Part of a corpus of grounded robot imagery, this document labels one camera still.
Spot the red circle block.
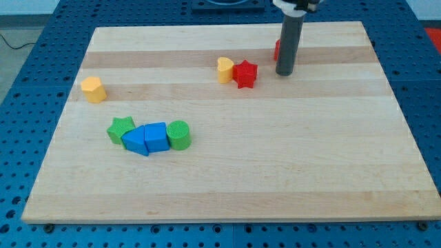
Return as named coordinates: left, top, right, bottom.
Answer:
left=274, top=39, right=280, bottom=61

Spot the green circle block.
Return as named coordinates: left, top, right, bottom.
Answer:
left=166, top=120, right=192, bottom=150

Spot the red star block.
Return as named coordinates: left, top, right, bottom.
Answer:
left=233, top=60, right=258, bottom=89

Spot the green star block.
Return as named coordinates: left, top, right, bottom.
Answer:
left=106, top=116, right=135, bottom=147

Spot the yellow heart block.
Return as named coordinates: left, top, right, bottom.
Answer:
left=217, top=56, right=234, bottom=84

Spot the wooden board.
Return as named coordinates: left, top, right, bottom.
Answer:
left=22, top=21, right=440, bottom=224

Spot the blue square block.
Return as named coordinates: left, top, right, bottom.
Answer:
left=144, top=122, right=170, bottom=153

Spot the blue triangle block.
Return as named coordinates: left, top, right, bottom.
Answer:
left=122, top=125, right=150, bottom=156

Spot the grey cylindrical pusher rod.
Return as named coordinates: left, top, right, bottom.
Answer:
left=276, top=15, right=304, bottom=76

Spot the yellow hexagon block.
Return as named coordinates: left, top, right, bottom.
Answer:
left=80, top=76, right=107, bottom=103

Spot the red object at edge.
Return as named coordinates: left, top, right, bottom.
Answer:
left=425, top=28, right=441, bottom=53

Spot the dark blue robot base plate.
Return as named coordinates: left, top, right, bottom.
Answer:
left=191, top=0, right=265, bottom=13

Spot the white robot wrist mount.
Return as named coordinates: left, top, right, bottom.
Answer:
left=272, top=0, right=323, bottom=17

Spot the black cable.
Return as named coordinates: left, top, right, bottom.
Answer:
left=0, top=33, right=37, bottom=50

